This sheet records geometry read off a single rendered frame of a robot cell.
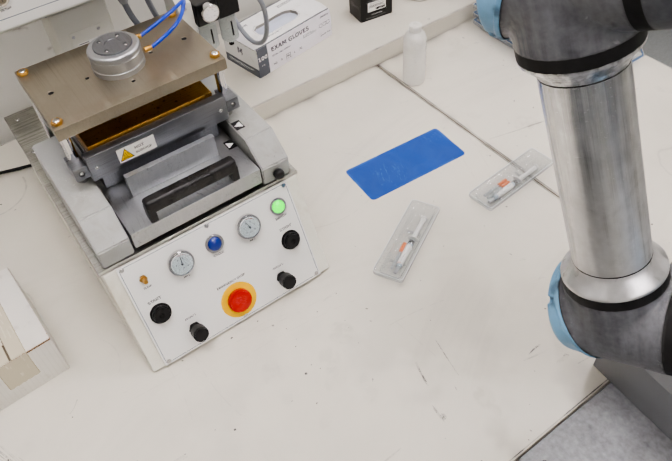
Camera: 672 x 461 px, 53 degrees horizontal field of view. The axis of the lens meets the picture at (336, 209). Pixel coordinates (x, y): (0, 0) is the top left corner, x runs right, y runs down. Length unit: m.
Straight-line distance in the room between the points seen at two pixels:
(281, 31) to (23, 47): 0.54
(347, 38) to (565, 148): 1.03
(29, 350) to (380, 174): 0.70
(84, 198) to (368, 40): 0.84
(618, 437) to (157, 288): 0.71
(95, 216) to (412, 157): 0.65
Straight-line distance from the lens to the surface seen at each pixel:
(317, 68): 1.56
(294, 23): 1.59
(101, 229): 1.03
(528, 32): 0.63
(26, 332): 1.15
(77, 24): 1.24
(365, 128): 1.46
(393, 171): 1.36
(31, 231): 1.42
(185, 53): 1.09
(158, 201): 1.01
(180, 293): 1.09
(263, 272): 1.14
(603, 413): 1.10
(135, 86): 1.05
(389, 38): 1.65
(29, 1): 1.16
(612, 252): 0.77
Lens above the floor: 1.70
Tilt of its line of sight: 47 degrees down
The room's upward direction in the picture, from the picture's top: 5 degrees counter-clockwise
